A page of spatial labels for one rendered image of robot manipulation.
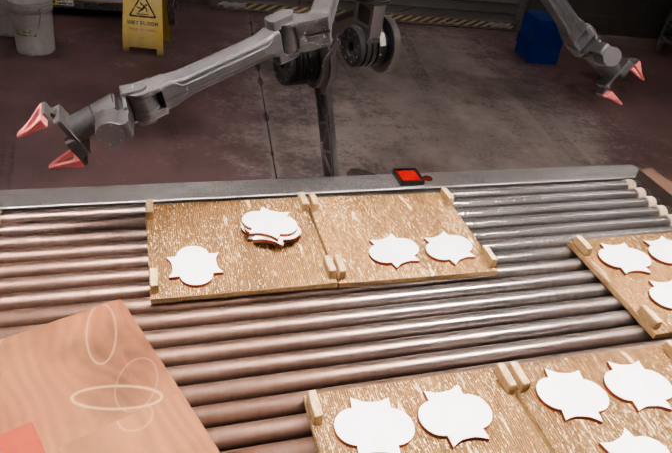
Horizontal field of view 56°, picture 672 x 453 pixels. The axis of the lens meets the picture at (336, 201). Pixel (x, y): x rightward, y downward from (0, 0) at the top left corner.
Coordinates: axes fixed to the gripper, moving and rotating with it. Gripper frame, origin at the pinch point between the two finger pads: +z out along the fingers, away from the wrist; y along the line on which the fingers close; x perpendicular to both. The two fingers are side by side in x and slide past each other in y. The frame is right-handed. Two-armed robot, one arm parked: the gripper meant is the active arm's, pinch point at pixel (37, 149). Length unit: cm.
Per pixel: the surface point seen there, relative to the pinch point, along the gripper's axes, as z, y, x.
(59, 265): 10.7, 21.2, -10.8
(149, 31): 19, 133, 336
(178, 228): -12.9, 33.8, -3.8
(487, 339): -65, 64, -51
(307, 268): -37, 46, -24
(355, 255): -48, 53, -21
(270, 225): -33, 41, -11
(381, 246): -54, 56, -20
